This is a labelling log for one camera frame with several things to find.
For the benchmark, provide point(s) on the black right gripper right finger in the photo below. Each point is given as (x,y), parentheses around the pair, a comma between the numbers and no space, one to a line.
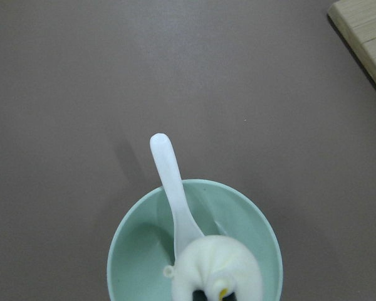
(231,296)

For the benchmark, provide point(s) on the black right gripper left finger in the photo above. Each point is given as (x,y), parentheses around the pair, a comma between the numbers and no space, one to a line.
(199,295)

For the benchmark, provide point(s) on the white steamed bun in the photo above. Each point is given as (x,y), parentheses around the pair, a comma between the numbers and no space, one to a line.
(219,266)

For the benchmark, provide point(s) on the white ceramic spoon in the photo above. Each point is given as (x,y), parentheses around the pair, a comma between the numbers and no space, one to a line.
(186,229)

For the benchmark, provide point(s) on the mint green bowl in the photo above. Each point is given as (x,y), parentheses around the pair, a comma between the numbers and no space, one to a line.
(143,243)

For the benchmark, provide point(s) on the bamboo cutting board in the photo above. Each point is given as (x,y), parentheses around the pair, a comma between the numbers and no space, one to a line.
(356,23)

